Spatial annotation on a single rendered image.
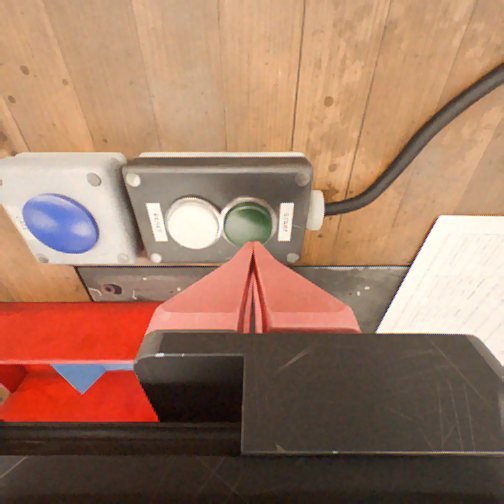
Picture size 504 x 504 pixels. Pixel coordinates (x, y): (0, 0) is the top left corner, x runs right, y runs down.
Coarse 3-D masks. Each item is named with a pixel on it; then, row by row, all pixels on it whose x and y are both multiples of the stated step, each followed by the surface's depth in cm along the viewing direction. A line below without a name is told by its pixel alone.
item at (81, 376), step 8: (56, 368) 24; (64, 368) 25; (72, 368) 26; (80, 368) 26; (88, 368) 27; (96, 368) 28; (104, 368) 29; (112, 368) 29; (120, 368) 29; (128, 368) 29; (64, 376) 25; (72, 376) 26; (80, 376) 26; (88, 376) 27; (96, 376) 28; (72, 384) 26; (80, 384) 27; (88, 384) 27; (80, 392) 27
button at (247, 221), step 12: (240, 204) 14; (252, 204) 14; (228, 216) 14; (240, 216) 14; (252, 216) 14; (264, 216) 14; (228, 228) 15; (240, 228) 15; (252, 228) 15; (264, 228) 15; (240, 240) 15; (252, 240) 15; (264, 240) 15
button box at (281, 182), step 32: (480, 96) 13; (160, 160) 14; (192, 160) 14; (224, 160) 14; (256, 160) 14; (288, 160) 14; (128, 192) 14; (160, 192) 14; (192, 192) 14; (224, 192) 14; (256, 192) 14; (288, 192) 14; (320, 192) 16; (160, 224) 15; (288, 224) 16; (320, 224) 16; (160, 256) 17; (192, 256) 17; (224, 256) 17; (288, 256) 17
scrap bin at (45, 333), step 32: (0, 320) 22; (32, 320) 22; (64, 320) 22; (96, 320) 22; (128, 320) 22; (0, 352) 19; (32, 352) 19; (64, 352) 19; (96, 352) 19; (128, 352) 19; (0, 384) 27; (32, 384) 29; (64, 384) 29; (96, 384) 29; (128, 384) 29; (0, 416) 26; (32, 416) 26; (64, 416) 26; (96, 416) 26; (128, 416) 26
